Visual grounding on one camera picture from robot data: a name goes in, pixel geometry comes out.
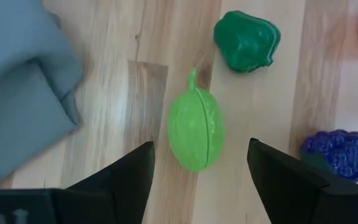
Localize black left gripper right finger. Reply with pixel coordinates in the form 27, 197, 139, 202
246, 138, 358, 224

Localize grey cloth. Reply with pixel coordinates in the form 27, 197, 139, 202
0, 0, 84, 189

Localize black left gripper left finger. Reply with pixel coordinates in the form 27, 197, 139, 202
54, 141, 156, 224

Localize purple toy grapes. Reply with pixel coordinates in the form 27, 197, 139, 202
300, 129, 358, 183

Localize dark green toy bell pepper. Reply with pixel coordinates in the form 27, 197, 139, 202
213, 10, 282, 74

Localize light green toy fruit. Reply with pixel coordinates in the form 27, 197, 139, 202
167, 68, 226, 173

